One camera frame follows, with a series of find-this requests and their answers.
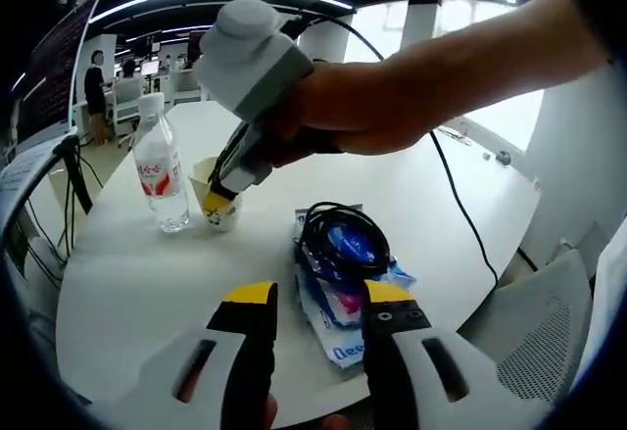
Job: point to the white wipes packet blue circle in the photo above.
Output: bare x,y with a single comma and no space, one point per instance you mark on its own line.
343,349

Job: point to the person's right hand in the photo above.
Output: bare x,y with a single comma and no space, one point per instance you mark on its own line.
352,107

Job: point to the white paper cup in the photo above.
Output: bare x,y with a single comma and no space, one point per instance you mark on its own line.
225,217

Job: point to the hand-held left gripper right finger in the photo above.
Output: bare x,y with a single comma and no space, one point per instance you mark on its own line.
387,376

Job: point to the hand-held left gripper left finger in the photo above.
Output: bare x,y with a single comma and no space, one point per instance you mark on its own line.
250,351

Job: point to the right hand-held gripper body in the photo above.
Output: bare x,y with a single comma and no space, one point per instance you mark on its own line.
245,62

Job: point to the person's left hand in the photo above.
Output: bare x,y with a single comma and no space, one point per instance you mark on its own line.
338,422

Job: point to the clear plastic water bottle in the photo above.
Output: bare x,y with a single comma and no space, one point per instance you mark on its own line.
159,180

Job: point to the computer monitor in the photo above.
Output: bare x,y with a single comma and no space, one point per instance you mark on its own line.
54,67

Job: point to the white table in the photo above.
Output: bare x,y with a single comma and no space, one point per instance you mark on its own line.
147,278

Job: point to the blue tissue pack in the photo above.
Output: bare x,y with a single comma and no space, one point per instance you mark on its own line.
399,278

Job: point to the black monitor stand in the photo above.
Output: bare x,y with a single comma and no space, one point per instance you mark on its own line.
73,175

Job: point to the grey mesh office chair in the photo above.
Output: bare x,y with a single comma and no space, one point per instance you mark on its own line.
539,322

